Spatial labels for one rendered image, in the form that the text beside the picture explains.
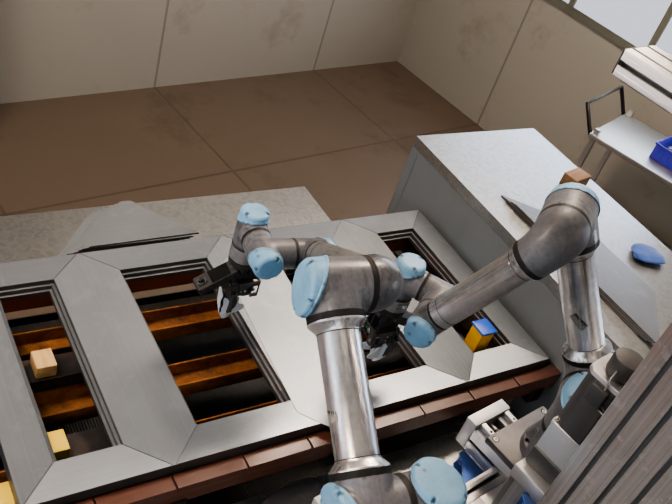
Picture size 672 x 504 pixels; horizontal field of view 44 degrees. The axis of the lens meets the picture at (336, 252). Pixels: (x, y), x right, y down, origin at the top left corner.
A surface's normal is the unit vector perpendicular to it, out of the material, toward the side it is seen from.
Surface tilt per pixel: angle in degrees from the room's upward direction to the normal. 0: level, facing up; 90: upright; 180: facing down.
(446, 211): 90
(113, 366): 0
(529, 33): 90
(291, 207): 0
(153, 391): 0
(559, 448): 90
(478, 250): 90
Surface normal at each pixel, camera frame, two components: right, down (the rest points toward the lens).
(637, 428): -0.76, 0.22
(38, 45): 0.60, 0.62
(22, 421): 0.27, -0.75
